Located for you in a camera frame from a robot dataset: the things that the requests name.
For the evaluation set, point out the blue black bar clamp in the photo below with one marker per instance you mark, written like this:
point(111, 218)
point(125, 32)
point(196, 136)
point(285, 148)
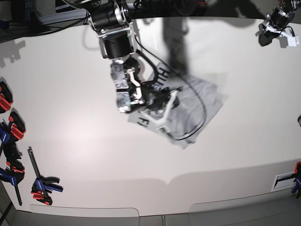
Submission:
point(14, 171)

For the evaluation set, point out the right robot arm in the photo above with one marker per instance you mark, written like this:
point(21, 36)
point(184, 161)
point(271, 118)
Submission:
point(113, 24)

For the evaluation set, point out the aluminium frame rail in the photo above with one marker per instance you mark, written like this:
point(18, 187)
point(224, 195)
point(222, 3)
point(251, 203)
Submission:
point(62, 17)

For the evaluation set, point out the blue red bar clamp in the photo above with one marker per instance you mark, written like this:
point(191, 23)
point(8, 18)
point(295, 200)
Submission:
point(12, 131)

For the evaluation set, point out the blue clamp at right edge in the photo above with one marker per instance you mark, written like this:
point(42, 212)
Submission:
point(297, 179)

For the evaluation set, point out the small blue bar clamp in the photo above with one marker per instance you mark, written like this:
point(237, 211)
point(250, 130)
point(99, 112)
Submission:
point(43, 186)

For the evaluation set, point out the red black clamp top left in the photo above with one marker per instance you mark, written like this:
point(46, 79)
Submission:
point(6, 98)

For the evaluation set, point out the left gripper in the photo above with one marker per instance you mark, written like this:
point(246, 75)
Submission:
point(269, 32)

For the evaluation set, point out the grey T-shirt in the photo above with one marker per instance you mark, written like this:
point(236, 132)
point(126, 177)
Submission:
point(199, 103)

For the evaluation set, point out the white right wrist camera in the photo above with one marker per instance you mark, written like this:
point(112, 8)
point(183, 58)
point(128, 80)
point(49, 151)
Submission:
point(158, 116)

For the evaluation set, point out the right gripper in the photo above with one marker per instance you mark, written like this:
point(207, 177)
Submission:
point(157, 100)

